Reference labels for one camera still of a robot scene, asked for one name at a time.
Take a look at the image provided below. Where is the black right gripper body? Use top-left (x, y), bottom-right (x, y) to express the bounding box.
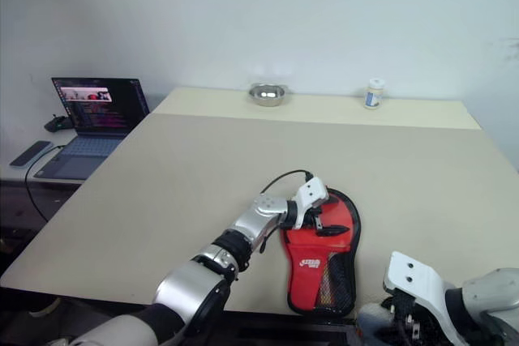
top-left (380, 286), bottom-right (440, 346)

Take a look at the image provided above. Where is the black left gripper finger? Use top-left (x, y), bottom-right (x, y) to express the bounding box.
top-left (317, 224), bottom-right (350, 238)

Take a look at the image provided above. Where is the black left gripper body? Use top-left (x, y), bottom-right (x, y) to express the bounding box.
top-left (303, 199), bottom-right (331, 238)

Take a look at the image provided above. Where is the red black paddle case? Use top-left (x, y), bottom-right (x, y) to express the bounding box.
top-left (279, 186), bottom-right (363, 317)

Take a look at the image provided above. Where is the stainless steel bowl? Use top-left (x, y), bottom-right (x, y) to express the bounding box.
top-left (247, 82), bottom-right (290, 109)

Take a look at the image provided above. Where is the small white labelled bottle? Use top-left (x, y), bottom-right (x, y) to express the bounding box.
top-left (362, 76), bottom-right (386, 111)

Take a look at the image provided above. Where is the open blue laptop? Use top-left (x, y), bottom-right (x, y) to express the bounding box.
top-left (32, 76), bottom-right (152, 182)

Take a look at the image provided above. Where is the black game controller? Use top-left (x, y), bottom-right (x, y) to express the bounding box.
top-left (43, 113), bottom-right (76, 134)

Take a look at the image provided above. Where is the dark smartphone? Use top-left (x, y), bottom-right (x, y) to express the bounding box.
top-left (9, 140), bottom-right (54, 168)

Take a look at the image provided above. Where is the white side table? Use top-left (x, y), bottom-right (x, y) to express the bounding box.
top-left (0, 125), bottom-right (109, 241)

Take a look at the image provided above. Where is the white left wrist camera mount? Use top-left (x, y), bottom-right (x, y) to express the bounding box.
top-left (290, 177), bottom-right (330, 230)

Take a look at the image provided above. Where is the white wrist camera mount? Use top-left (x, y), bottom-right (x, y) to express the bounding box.
top-left (290, 177), bottom-right (330, 230)
top-left (382, 250), bottom-right (468, 346)

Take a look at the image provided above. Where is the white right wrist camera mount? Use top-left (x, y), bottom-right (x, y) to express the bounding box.
top-left (382, 250), bottom-right (468, 346)

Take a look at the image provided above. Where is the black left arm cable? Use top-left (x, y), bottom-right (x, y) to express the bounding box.
top-left (259, 169), bottom-right (314, 254)

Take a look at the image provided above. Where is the black laptop cable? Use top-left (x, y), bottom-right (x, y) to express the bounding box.
top-left (24, 144), bottom-right (62, 222)

